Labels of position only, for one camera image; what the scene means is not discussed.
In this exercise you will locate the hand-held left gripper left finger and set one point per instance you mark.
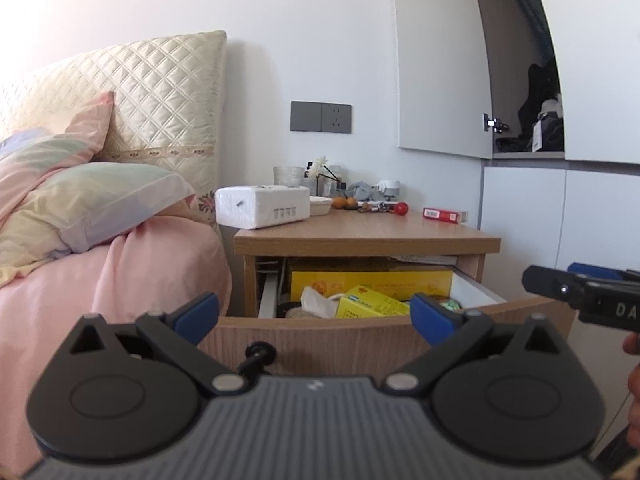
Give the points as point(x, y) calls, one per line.
point(200, 314)

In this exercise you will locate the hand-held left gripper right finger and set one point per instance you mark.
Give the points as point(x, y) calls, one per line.
point(430, 317)

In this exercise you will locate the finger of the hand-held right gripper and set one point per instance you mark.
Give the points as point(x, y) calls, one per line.
point(597, 270)
point(550, 282)

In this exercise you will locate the small yellow medicine box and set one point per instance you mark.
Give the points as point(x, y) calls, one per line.
point(372, 305)

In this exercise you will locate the wooden drawer with lock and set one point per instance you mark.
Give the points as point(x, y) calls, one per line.
point(325, 345)

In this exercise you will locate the person's right hand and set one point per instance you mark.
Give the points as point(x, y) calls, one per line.
point(635, 400)

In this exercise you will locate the green round tin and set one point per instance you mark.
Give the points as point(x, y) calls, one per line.
point(449, 305)

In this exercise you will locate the large yellow box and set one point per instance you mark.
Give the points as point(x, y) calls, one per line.
point(370, 279)

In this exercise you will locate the pink duvet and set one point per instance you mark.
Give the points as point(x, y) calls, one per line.
point(140, 270)

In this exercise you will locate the red cigarette box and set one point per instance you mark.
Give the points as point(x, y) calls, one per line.
point(444, 215)

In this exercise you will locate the wooden nightstand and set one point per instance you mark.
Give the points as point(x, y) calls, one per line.
point(360, 232)

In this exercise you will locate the red ball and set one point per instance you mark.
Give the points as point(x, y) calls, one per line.
point(401, 208)

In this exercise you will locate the crumpled white tissue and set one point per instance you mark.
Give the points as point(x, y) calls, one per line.
point(317, 302)

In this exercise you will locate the white tissue pack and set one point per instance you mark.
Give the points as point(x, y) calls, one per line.
point(260, 207)

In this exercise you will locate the metal key bunch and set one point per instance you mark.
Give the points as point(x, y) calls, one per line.
point(375, 206)

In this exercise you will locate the white charger plug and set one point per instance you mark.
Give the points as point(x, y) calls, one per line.
point(390, 187)

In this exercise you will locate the grey plush toy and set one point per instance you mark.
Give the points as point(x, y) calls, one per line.
point(362, 191)

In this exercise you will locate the pastel checked pillow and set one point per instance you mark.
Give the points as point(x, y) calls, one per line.
point(100, 200)

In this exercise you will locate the clear glass cup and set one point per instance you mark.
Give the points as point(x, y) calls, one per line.
point(288, 177)

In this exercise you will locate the metal door hinge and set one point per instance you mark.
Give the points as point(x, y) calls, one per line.
point(493, 123)

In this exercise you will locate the dark clothes in wardrobe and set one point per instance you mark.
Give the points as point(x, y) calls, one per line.
point(540, 110)

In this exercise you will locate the white pill bottle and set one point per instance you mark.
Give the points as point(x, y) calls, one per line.
point(336, 174)

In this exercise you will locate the closed white wardrobe door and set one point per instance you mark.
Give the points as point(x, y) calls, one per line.
point(600, 60)

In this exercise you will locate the pink striped pillow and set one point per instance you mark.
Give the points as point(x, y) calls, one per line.
point(70, 135)

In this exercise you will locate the cream quilted headboard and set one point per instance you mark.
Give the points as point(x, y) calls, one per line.
point(160, 95)

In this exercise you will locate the open white wardrobe door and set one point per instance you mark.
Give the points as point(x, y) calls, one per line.
point(440, 60)

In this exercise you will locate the grey wall socket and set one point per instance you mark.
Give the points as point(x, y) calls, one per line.
point(336, 118)

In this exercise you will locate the grey wall switch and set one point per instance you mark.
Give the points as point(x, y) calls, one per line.
point(305, 116)

